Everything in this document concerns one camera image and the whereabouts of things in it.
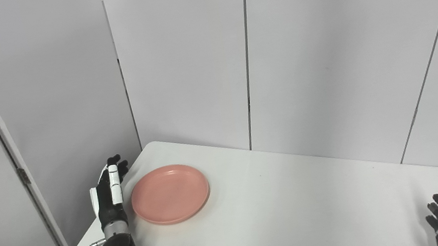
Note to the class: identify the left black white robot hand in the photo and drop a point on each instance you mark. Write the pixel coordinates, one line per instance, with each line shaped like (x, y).
(107, 203)

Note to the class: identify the pink round plate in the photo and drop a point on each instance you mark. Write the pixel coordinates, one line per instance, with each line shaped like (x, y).
(170, 194)

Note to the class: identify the metal door hinge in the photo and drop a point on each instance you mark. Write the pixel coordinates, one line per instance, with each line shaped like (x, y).
(23, 176)

